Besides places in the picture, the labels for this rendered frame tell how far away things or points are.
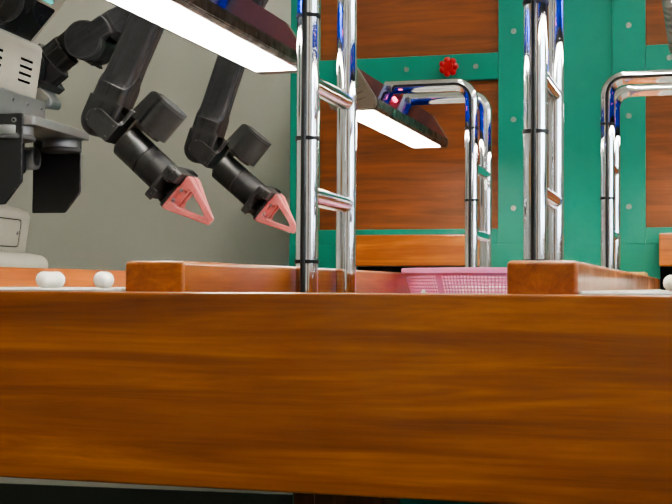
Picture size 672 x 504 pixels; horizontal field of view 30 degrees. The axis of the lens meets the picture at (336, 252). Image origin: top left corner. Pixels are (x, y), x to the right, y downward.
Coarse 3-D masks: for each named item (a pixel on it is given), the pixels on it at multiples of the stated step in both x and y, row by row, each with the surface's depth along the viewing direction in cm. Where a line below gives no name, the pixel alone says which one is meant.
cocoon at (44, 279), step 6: (36, 276) 146; (42, 276) 145; (48, 276) 145; (54, 276) 146; (60, 276) 146; (36, 282) 146; (42, 282) 145; (48, 282) 145; (54, 282) 146; (60, 282) 146
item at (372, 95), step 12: (360, 72) 209; (360, 84) 208; (372, 84) 213; (360, 96) 208; (372, 96) 208; (384, 96) 218; (396, 96) 232; (336, 108) 209; (360, 108) 208; (372, 108) 208; (384, 108) 213; (396, 108) 223; (408, 108) 238; (420, 108) 255; (396, 120) 224; (408, 120) 231; (420, 120) 243; (432, 120) 261; (420, 132) 242; (432, 132) 251; (444, 144) 263
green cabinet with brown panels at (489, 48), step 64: (320, 0) 294; (384, 0) 290; (448, 0) 285; (512, 0) 280; (576, 0) 277; (640, 0) 272; (320, 64) 292; (384, 64) 288; (512, 64) 280; (576, 64) 277; (640, 64) 272; (320, 128) 293; (448, 128) 285; (512, 128) 279; (576, 128) 276; (640, 128) 271; (384, 192) 288; (448, 192) 284; (512, 192) 279; (576, 192) 276; (640, 192) 271
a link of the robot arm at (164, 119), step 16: (160, 96) 204; (96, 112) 204; (128, 112) 205; (144, 112) 205; (160, 112) 203; (176, 112) 204; (96, 128) 204; (112, 128) 204; (128, 128) 208; (144, 128) 204; (160, 128) 204; (176, 128) 206
